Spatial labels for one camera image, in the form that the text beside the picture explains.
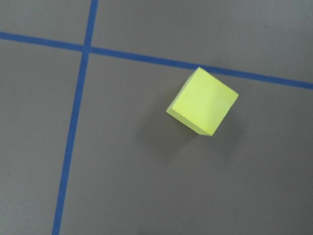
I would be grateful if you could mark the yellow foam block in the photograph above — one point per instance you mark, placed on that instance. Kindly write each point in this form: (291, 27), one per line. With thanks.
(202, 103)

